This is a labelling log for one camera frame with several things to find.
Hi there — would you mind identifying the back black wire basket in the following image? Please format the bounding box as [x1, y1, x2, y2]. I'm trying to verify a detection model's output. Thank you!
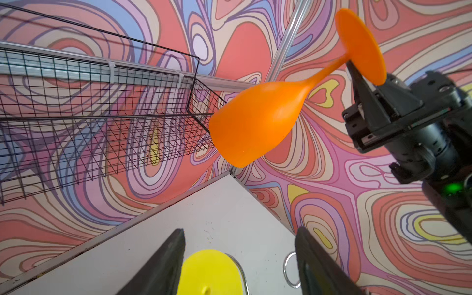
[1, 2, 225, 204]

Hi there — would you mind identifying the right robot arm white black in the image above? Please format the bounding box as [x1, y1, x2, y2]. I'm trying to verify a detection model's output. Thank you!
[342, 63, 472, 240]

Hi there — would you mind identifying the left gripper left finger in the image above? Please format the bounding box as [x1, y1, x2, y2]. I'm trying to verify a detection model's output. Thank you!
[118, 229, 186, 295]

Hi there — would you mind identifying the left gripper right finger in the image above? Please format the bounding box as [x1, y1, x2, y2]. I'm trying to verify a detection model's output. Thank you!
[295, 227, 364, 295]

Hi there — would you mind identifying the orange wine glass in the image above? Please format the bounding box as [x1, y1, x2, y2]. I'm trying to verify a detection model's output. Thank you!
[209, 9, 387, 168]

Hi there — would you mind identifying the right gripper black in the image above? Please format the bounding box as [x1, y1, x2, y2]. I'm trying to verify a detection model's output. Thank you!
[342, 61, 463, 154]

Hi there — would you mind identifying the back yellow wine glass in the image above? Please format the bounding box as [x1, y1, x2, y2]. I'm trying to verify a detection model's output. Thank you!
[177, 250, 243, 295]

